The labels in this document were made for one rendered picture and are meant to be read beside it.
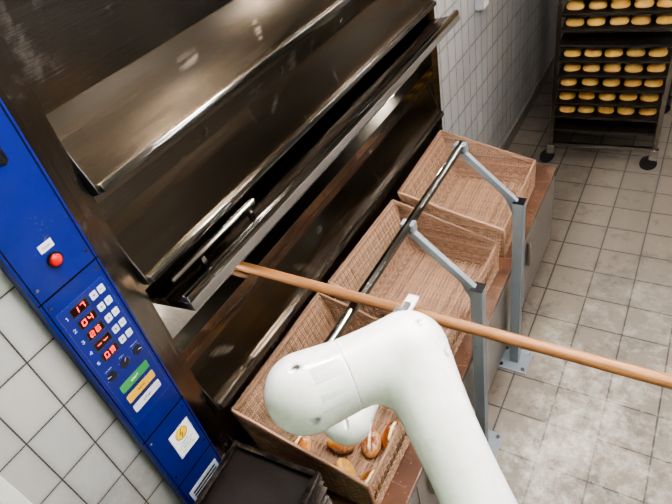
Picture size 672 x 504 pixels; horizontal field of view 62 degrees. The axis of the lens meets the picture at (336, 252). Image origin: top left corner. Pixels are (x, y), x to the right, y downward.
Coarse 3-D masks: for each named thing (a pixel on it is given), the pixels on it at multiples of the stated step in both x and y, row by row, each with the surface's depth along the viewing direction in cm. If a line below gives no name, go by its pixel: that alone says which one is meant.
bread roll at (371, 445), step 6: (372, 432) 182; (366, 438) 181; (372, 438) 181; (378, 438) 182; (366, 444) 180; (372, 444) 180; (378, 444) 181; (366, 450) 179; (372, 450) 179; (378, 450) 180; (366, 456) 180; (372, 456) 179
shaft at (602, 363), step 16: (256, 272) 167; (272, 272) 165; (320, 288) 157; (336, 288) 155; (368, 304) 150; (384, 304) 147; (400, 304) 146; (448, 320) 139; (464, 320) 138; (480, 336) 136; (496, 336) 133; (512, 336) 132; (544, 352) 128; (560, 352) 126; (576, 352) 125; (608, 368) 122; (624, 368) 120; (640, 368) 119; (656, 384) 118
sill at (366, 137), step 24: (408, 96) 244; (384, 120) 229; (360, 144) 217; (336, 168) 207; (312, 192) 198; (288, 216) 190; (264, 240) 182; (288, 240) 185; (264, 264) 176; (240, 288) 168; (216, 312) 161; (192, 336) 155
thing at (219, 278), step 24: (432, 24) 239; (408, 48) 224; (432, 48) 220; (384, 72) 211; (408, 72) 205; (360, 96) 199; (384, 96) 193; (336, 120) 189; (360, 120) 182; (312, 144) 179; (288, 168) 171; (264, 192) 163; (168, 288) 138
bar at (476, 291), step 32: (448, 160) 198; (416, 224) 177; (512, 224) 216; (384, 256) 166; (512, 256) 226; (480, 288) 179; (512, 288) 237; (480, 320) 187; (512, 320) 250; (480, 352) 198; (512, 352) 264; (480, 384) 210; (480, 416) 224
